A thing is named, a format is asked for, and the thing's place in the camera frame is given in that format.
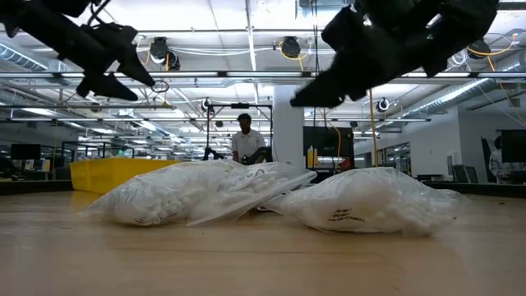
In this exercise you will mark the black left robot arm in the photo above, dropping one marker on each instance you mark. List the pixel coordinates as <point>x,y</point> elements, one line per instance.
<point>41,24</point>

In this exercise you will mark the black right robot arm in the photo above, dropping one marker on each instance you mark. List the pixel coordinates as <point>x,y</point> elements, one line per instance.
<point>452,24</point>

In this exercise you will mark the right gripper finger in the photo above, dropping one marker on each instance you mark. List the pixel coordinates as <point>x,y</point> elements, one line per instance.
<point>320,94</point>

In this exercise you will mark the black background robot arm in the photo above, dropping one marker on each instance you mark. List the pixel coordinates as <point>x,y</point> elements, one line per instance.
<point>211,154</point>
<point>259,155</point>

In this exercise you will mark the long cotton ball bag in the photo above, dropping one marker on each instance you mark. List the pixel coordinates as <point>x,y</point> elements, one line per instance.
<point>164,197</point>

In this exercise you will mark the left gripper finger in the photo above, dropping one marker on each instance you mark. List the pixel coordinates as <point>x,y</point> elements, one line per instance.
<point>107,88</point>
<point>135,70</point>

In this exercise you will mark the silver ventilation duct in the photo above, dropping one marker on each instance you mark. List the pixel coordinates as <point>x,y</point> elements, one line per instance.
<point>20,57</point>
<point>452,96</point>

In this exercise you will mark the black metal frame stand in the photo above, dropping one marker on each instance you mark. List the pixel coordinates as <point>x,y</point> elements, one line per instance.
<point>240,105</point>

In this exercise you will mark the yellow bottle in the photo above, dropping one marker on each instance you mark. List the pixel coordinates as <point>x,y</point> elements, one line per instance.
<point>315,159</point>
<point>310,158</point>

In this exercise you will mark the black computer monitor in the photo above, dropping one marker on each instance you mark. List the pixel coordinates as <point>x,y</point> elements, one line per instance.
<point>513,146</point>
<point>24,151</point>

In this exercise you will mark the person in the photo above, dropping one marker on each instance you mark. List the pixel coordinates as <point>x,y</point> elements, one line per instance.
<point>498,162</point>
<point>247,141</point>

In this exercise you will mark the yellow slotted plastic basket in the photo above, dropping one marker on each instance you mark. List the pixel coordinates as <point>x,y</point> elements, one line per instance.
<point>102,177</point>

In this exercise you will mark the small cotton swab bag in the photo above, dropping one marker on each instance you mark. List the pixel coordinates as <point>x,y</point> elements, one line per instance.
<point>370,201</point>

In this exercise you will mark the large black screen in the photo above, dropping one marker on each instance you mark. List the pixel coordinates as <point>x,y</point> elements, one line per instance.
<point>328,141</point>

